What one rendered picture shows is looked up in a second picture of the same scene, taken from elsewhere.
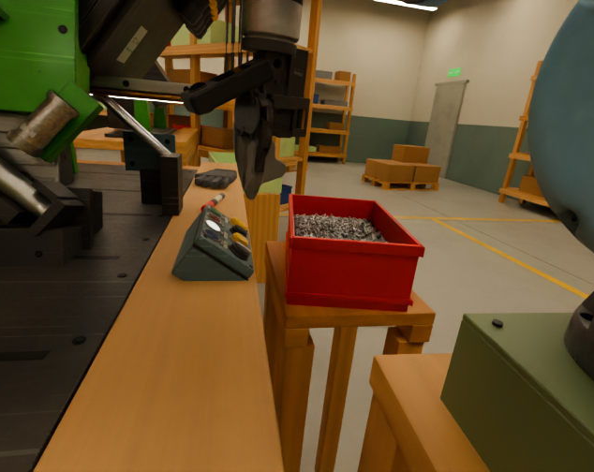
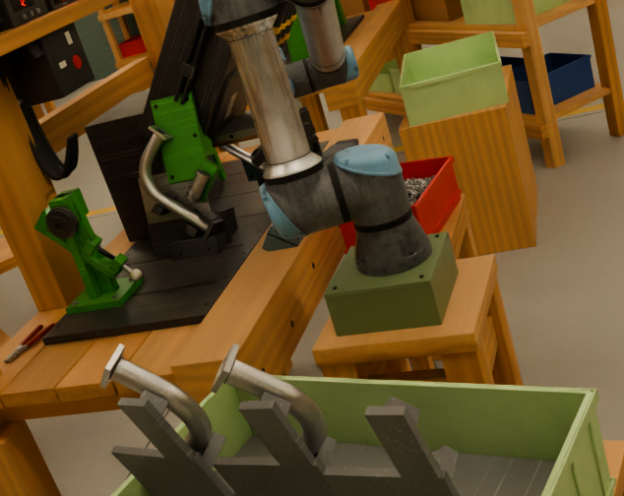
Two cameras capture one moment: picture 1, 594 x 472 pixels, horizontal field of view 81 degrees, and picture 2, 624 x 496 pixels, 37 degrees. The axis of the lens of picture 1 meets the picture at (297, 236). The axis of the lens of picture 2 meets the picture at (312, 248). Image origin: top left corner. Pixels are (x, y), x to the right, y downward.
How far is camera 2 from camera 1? 1.78 m
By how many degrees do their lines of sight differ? 32
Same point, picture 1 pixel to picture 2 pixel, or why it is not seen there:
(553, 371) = (350, 260)
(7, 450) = (210, 299)
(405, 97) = not seen: outside the picture
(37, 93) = (191, 169)
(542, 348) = not seen: hidden behind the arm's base
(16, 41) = (178, 148)
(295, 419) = not seen: hidden behind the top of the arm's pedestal
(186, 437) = (250, 293)
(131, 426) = (237, 292)
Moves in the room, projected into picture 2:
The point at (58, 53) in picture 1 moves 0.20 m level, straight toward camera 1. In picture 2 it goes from (196, 148) to (195, 169)
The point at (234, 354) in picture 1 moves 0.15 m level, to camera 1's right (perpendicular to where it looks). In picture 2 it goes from (274, 275) to (333, 272)
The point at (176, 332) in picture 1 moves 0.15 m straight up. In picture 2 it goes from (257, 271) to (236, 211)
